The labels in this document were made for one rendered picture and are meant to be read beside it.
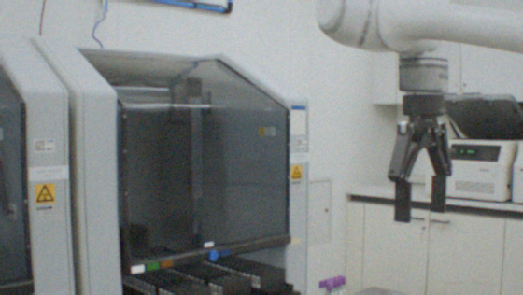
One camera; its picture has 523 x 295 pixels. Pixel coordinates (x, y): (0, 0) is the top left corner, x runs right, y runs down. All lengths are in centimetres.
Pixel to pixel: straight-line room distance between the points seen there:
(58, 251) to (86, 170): 21
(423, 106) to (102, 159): 80
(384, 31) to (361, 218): 307
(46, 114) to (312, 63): 249
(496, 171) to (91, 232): 245
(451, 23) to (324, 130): 292
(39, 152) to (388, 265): 283
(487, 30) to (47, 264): 107
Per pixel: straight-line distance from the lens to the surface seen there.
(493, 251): 337
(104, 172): 140
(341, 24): 80
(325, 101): 367
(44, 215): 135
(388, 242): 372
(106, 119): 140
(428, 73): 95
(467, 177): 338
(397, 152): 92
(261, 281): 176
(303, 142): 185
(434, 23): 78
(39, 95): 133
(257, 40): 325
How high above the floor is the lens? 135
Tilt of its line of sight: 3 degrees down
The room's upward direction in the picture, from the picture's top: straight up
